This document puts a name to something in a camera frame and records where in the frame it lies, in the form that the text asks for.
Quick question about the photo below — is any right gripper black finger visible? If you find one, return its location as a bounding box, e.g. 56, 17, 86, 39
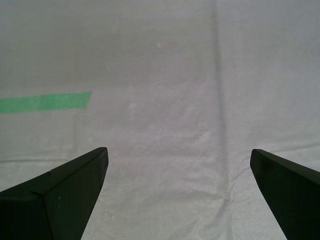
250, 148, 320, 240
0, 146, 109, 240

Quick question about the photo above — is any long green tape strip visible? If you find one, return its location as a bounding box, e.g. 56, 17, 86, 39
0, 91, 92, 115

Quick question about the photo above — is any white table cloth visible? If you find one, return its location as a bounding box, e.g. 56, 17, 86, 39
0, 0, 320, 240

